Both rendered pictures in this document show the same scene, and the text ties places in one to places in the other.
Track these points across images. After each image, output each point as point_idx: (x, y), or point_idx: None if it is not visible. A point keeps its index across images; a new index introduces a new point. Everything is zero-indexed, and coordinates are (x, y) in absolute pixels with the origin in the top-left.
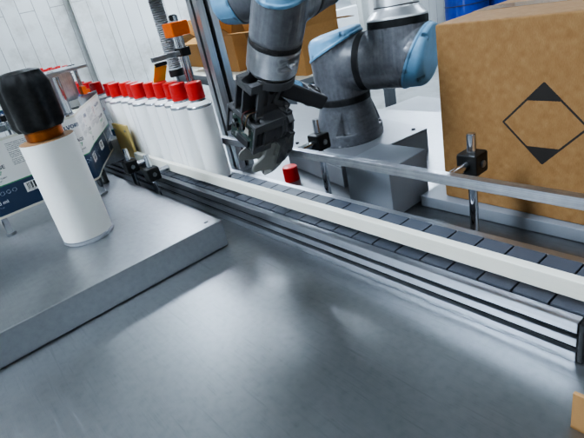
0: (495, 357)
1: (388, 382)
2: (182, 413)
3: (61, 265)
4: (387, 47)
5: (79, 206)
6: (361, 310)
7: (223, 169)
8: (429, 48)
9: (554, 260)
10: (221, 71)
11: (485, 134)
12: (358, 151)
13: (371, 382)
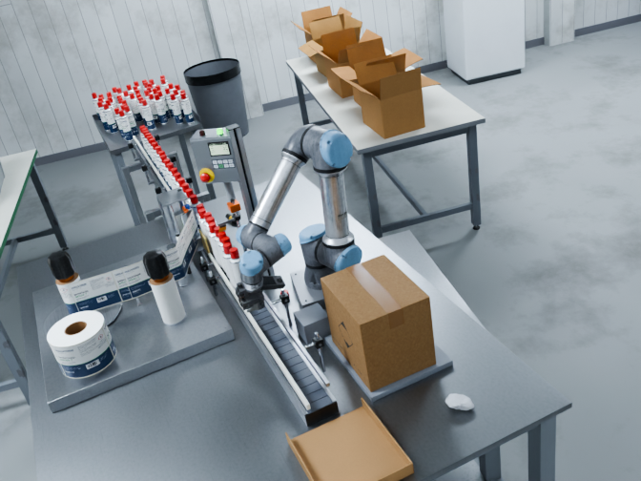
0: (288, 418)
1: (254, 418)
2: (192, 412)
3: (160, 336)
4: (327, 255)
5: (171, 309)
6: (263, 390)
7: None
8: (348, 260)
9: (321, 390)
10: None
11: (336, 326)
12: (317, 296)
13: (249, 417)
